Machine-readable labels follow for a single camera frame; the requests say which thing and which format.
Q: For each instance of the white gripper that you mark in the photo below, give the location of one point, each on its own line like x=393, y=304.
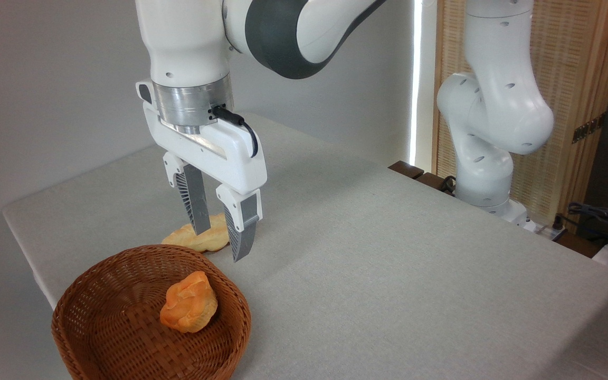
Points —
x=230, y=153

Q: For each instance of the braided bread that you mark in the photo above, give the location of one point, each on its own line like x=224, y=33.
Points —
x=206, y=241

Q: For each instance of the dark wooden block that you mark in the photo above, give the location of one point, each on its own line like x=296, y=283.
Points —
x=430, y=181
x=406, y=169

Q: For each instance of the grey tablecloth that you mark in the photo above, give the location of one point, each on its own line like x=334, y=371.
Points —
x=388, y=264

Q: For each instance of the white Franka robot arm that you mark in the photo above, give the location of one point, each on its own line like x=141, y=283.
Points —
x=494, y=105

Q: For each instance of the brown wicker basket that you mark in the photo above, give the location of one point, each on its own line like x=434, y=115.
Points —
x=108, y=327

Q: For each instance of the white power strip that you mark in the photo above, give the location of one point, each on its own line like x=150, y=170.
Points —
x=544, y=229

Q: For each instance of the round orange bread roll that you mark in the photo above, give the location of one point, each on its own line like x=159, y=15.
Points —
x=190, y=303

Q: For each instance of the wooden bamboo folding screen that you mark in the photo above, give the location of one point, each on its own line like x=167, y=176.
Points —
x=573, y=63

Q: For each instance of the dark metal screen hinge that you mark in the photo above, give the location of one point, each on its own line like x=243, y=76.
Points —
x=588, y=128

